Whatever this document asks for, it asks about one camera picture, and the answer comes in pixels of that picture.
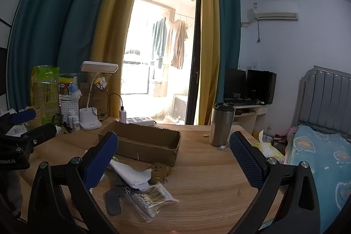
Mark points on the wide yellow curtain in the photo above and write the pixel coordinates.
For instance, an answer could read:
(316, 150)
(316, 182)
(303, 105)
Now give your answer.
(115, 17)

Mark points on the white slotted basket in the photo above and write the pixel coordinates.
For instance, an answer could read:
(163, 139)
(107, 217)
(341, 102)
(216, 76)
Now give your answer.
(68, 109)

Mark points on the short white pill bottle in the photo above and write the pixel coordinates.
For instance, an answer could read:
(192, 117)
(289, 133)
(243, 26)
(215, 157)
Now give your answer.
(76, 123)

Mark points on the white computer desk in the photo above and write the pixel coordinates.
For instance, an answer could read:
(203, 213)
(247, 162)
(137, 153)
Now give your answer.
(257, 113)

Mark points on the stainless steel tumbler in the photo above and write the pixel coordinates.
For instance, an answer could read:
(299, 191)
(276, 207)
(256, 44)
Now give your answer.
(220, 127)

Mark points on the white plastic bag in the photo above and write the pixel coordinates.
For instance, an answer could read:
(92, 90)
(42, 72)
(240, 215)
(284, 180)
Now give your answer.
(76, 94)

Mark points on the white cloth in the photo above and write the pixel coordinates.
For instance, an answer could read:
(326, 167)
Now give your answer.
(129, 173)

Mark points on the can with yellow lid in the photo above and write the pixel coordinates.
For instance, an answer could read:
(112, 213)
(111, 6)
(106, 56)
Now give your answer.
(65, 86)

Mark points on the white power strip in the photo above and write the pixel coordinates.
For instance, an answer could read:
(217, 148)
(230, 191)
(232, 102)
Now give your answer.
(139, 120)

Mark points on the outdoor air conditioner unit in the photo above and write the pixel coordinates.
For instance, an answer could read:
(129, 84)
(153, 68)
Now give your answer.
(180, 106)

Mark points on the narrow yellow curtain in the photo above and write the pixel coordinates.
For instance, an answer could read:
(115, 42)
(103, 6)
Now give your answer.
(209, 31)

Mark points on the brown fuzzy toy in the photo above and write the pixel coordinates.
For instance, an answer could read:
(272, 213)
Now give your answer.
(160, 172)

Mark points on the dark balcony door frame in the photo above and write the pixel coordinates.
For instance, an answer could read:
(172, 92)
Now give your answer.
(196, 58)

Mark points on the cardboard box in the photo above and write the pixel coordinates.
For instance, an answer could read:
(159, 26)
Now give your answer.
(148, 149)

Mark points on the black flashlight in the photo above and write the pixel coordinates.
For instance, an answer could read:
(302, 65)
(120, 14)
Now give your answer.
(67, 127)

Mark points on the grey padded headboard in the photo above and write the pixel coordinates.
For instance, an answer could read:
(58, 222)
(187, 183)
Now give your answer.
(323, 97)

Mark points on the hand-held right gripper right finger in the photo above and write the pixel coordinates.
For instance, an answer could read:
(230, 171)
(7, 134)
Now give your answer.
(246, 161)

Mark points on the blue face mask pack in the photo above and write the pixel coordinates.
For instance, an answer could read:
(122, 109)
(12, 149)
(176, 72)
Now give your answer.
(72, 89)

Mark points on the white printed card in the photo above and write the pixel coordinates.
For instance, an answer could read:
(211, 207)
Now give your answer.
(16, 130)

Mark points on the white desk lamp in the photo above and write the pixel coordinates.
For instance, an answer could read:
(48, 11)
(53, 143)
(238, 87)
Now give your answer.
(90, 120)

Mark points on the black computer monitor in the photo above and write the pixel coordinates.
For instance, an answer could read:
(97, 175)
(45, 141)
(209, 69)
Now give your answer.
(234, 83)

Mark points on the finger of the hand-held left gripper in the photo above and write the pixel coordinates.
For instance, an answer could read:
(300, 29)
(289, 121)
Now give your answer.
(24, 116)
(41, 134)

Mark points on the wide teal curtain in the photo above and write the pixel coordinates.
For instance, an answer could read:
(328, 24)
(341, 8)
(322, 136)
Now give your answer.
(54, 17)

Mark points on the cotton swab bag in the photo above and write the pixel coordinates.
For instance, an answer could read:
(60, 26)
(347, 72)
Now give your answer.
(153, 197)

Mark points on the white plug-in charger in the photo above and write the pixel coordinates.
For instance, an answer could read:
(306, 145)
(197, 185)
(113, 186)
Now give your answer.
(122, 114)

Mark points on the tall white pill bottle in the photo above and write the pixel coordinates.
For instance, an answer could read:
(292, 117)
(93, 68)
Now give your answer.
(71, 117)

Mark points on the hanging green shirt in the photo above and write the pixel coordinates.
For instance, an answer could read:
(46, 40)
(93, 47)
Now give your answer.
(159, 42)

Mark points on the yellow tissue pack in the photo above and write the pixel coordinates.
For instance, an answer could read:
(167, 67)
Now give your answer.
(267, 150)

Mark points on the narrow teal curtain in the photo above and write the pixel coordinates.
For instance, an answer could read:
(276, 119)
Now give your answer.
(229, 31)

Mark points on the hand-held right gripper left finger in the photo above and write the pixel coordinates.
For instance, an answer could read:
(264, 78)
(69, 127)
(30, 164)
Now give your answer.
(100, 161)

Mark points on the green snack package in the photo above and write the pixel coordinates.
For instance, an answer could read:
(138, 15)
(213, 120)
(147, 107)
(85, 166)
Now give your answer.
(45, 80)

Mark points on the white air conditioner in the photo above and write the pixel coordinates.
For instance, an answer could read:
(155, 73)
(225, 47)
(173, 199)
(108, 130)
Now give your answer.
(274, 10)

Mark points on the hanging beige shirt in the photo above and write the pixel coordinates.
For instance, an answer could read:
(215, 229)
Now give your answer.
(177, 42)

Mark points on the black television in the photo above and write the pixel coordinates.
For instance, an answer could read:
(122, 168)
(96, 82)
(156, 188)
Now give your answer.
(262, 86)

